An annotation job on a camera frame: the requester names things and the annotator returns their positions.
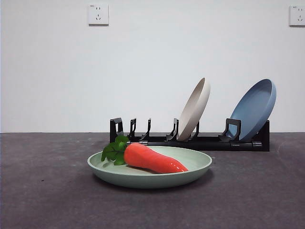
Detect blue round plate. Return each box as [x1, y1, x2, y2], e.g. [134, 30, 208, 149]
[230, 78, 277, 143]

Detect beige round plate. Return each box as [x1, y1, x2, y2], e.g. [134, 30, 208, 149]
[176, 77, 211, 142]

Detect orange carrot with green leaves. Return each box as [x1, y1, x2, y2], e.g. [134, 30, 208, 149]
[101, 135, 189, 174]

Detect black plate rack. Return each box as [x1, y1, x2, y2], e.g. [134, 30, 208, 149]
[109, 117, 270, 152]

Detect green round plate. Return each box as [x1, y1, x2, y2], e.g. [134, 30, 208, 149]
[87, 146, 213, 189]

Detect white wall socket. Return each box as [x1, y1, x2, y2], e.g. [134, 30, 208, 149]
[289, 5, 305, 27]
[88, 4, 110, 26]

